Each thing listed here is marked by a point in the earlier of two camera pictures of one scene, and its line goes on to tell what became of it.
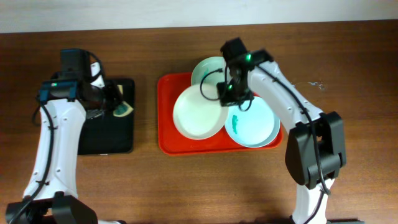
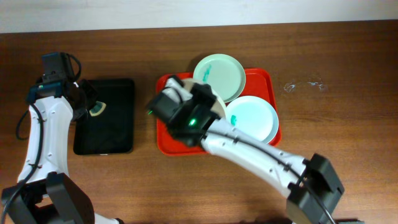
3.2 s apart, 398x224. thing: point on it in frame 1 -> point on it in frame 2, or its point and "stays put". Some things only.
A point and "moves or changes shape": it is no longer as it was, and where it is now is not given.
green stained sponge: x=123 y=109 moves or changes shape
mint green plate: x=207 y=65 stays put
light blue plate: x=258 y=126 stays put
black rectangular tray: x=110 y=134 stays put
